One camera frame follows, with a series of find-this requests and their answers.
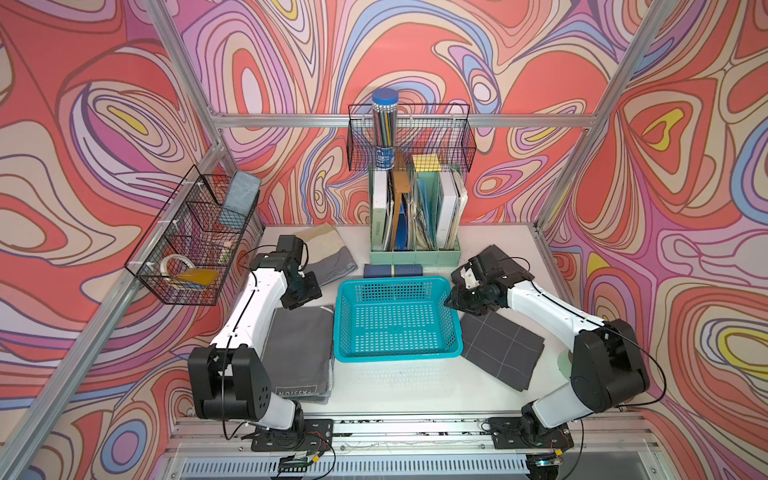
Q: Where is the teal plastic basket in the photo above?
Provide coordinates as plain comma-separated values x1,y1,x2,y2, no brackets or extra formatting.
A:
333,276,463,363

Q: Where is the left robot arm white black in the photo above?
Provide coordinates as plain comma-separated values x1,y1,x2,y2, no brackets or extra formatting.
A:
187,235,322,432

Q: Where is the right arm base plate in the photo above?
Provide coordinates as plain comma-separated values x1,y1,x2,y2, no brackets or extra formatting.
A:
480,416,574,451

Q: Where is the white book in organizer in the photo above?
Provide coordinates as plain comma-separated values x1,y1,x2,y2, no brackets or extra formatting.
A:
435,171,458,250

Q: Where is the black wire basket wall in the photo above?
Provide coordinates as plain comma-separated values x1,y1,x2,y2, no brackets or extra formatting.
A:
124,166,260,306
346,101,477,174

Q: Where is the navy folded cloth yellow stripe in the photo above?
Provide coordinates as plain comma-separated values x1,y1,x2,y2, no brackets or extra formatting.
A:
363,264,424,279

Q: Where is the black wire basket left wall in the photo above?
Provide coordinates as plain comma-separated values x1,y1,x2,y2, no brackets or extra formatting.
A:
124,166,260,306

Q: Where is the blue lidded pencil tube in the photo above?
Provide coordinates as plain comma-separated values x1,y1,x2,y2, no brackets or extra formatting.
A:
371,88,399,170

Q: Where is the yellow sticky note block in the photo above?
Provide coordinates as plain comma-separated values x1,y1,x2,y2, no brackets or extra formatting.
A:
411,153,443,173

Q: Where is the dark grey checked cloth front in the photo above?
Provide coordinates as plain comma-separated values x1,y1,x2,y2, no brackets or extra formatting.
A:
460,311,545,392

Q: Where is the green pencil cup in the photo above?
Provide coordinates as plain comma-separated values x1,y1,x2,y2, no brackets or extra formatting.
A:
557,351,573,379

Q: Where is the white tape roll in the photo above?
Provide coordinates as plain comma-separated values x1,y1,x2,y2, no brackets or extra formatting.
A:
159,254,195,278

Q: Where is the black wire basket rear wall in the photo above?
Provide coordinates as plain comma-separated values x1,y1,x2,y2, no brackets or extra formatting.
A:
346,101,477,174

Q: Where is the grey pillowcase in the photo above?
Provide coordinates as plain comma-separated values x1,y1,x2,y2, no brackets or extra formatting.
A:
262,305,335,404

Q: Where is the beige grey folded cloth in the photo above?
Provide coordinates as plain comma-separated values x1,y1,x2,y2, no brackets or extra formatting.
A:
296,224,358,287

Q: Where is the green desktop file organizer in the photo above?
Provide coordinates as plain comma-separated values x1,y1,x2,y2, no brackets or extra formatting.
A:
369,170,468,267

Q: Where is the grey blue sponge block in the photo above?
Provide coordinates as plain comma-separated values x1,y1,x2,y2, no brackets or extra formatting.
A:
223,171,262,216

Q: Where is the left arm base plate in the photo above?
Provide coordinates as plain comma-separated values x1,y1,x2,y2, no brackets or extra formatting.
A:
242,418,334,453

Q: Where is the yellow flat pad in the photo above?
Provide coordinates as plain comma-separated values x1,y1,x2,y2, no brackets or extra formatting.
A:
170,268,219,290

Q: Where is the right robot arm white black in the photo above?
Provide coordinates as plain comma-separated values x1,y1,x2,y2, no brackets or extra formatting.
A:
445,245,650,445

